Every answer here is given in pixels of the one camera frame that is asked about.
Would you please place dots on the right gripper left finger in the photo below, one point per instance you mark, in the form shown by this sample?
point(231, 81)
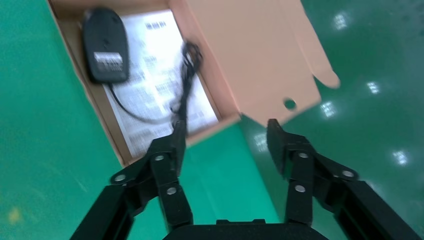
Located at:
point(165, 172)

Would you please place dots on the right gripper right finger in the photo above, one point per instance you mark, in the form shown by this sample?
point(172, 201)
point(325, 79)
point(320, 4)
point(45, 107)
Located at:
point(299, 172)

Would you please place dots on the orange cardboard box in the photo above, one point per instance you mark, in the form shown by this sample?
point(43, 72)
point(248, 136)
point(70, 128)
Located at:
point(251, 59)

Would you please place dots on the white printed instruction sheet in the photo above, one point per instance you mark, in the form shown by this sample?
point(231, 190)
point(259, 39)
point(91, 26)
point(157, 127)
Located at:
point(155, 79)

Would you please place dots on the green table mat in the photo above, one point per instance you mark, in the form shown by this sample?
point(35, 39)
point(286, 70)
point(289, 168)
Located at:
point(39, 132)

